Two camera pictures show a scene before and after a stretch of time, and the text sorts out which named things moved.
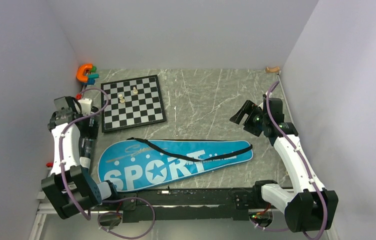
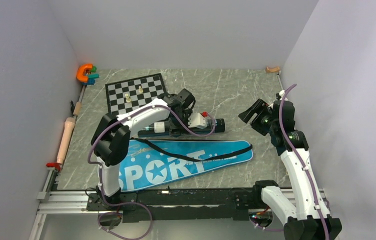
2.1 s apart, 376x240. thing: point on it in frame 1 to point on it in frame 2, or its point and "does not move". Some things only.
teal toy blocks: [92, 76] does not move
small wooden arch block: [272, 70] does not move
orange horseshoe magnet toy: [79, 73] does not move
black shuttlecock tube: [85, 150] to [159, 129]
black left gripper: [91, 131] to [175, 131]
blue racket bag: [140, 164] does not move
